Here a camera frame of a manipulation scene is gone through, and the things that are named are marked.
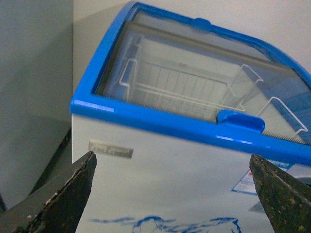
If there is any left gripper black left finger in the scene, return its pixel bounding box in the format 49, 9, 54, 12
0, 151, 97, 233

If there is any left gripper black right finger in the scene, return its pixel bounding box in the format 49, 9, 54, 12
249, 154, 311, 233

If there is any glass sliding lid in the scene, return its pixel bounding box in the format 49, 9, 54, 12
133, 9, 273, 61
95, 22, 311, 145

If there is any energy rating label sticker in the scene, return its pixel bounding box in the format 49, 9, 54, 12
230, 160, 296, 196

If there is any silver brand nameplate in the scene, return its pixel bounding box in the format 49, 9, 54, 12
88, 140, 134, 159

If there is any white chest freezer blue rim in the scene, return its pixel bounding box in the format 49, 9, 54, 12
70, 1, 311, 233

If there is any white wire freezer basket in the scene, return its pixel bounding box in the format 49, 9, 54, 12
118, 58, 246, 117

